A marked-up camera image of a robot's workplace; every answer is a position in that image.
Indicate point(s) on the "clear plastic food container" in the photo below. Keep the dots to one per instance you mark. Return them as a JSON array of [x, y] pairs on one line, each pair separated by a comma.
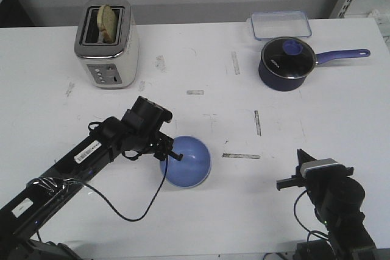
[[269, 25]]

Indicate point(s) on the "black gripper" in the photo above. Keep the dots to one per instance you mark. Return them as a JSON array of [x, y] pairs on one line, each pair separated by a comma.
[[143, 136], [316, 178]]

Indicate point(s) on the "blue saucepan with handle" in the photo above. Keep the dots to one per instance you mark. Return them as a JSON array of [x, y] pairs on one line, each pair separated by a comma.
[[282, 84]]

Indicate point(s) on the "cream two-slot toaster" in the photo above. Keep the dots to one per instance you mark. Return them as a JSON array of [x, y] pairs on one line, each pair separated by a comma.
[[108, 65]]

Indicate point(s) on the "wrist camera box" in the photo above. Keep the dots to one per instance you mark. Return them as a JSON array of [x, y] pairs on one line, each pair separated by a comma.
[[316, 164]]

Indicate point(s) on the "glass pot lid blue knob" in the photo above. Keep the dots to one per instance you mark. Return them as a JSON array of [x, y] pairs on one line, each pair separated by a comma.
[[288, 57]]

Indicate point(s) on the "blue bowl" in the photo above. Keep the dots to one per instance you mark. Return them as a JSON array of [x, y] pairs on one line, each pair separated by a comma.
[[193, 168]]

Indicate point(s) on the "bread slice in toaster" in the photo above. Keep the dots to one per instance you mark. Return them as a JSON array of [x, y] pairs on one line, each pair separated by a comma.
[[107, 23]]

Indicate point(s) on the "black object top left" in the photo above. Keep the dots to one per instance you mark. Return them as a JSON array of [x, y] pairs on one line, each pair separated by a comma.
[[13, 14]]

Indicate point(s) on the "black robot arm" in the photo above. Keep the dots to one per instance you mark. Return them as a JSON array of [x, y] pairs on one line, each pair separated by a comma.
[[44, 196], [337, 199]]

